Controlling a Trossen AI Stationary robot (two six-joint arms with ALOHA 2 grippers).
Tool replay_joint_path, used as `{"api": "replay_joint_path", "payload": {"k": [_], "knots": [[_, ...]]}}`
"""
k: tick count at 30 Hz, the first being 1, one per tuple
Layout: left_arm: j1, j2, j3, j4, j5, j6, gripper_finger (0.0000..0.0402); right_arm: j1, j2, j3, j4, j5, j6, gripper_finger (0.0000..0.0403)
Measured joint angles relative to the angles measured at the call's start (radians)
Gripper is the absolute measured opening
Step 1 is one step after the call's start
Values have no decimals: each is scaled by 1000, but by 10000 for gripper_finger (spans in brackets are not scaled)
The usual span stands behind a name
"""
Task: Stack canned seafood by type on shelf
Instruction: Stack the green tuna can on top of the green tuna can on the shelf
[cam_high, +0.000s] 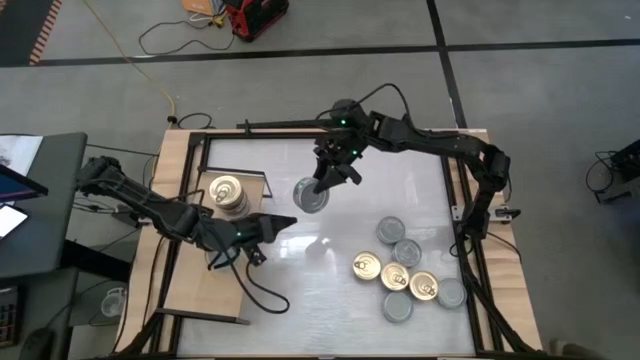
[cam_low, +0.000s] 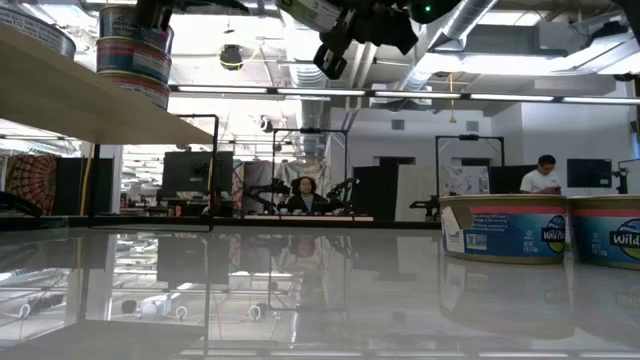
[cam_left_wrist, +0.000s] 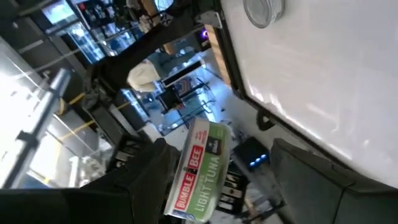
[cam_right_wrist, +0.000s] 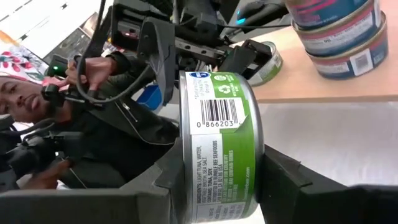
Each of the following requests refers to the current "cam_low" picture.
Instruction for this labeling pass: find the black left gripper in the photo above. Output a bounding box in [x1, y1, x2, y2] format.
[135, 0, 251, 32]

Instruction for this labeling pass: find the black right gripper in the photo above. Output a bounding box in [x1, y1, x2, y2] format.
[312, 0, 420, 81]

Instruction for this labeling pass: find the light wooden shelf board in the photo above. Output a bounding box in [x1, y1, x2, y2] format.
[0, 22, 215, 146]

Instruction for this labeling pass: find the linear ceiling light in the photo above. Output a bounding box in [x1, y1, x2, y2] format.
[468, 93, 555, 103]
[561, 96, 640, 106]
[276, 87, 367, 98]
[175, 84, 270, 95]
[373, 90, 462, 100]

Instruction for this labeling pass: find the grey draped cloth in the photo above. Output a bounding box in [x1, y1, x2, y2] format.
[242, 159, 332, 201]

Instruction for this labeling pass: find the black cabinet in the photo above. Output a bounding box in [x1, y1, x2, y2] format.
[351, 156, 417, 223]

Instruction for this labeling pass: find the person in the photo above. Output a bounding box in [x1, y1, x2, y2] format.
[284, 175, 329, 216]
[518, 153, 563, 196]

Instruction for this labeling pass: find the white panel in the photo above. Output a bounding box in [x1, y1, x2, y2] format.
[394, 163, 441, 223]

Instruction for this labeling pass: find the black partition panel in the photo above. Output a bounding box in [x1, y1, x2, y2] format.
[53, 157, 115, 217]

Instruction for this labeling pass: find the red patterned tapestry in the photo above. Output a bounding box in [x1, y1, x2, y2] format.
[3, 152, 61, 215]

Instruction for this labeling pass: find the silver ribbed ventilation duct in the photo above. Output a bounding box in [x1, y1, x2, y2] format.
[394, 0, 501, 101]
[277, 19, 335, 161]

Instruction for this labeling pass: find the black background rig frame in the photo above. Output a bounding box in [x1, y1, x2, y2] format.
[433, 133, 506, 197]
[270, 127, 350, 217]

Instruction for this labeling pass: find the black metal shelf bracket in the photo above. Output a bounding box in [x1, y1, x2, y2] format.
[87, 113, 221, 234]

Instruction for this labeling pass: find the yellow hanging strap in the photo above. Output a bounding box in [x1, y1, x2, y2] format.
[79, 144, 96, 217]

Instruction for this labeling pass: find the white wall poster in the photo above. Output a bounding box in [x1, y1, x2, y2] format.
[442, 164, 491, 197]

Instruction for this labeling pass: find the black wall monitor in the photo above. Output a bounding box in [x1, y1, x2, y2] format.
[566, 158, 614, 190]

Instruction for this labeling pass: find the black camera on stand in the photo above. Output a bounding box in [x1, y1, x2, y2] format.
[612, 167, 631, 196]

